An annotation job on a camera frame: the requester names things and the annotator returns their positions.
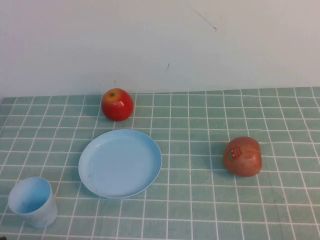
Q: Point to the light blue round plate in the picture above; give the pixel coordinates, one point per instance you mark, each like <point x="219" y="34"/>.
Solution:
<point x="120" y="165"/>

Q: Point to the shiny red yellow-topped apple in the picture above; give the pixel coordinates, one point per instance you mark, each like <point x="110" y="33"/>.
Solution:
<point x="117" y="108"/>

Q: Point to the pale red apple with sticker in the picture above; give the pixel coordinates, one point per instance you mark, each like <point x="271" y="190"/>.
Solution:
<point x="243" y="160"/>

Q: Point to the light blue plastic cup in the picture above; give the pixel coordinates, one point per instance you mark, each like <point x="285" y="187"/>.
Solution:
<point x="37" y="212"/>

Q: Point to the green white-checked tablecloth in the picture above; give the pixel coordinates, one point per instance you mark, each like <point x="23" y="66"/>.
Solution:
<point x="200" y="205"/>

